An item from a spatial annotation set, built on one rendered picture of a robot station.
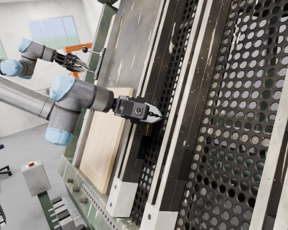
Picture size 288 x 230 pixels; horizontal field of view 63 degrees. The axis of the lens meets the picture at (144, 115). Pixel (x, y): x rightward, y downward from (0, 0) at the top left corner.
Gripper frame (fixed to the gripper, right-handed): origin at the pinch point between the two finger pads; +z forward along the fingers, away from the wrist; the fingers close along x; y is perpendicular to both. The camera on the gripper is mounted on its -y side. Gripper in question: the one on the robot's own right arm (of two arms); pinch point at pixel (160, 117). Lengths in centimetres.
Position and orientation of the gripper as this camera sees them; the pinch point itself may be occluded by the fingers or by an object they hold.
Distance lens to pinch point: 79.7
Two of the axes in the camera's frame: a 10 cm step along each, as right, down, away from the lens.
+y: -5.1, -1.0, 8.6
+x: -2.6, 9.7, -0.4
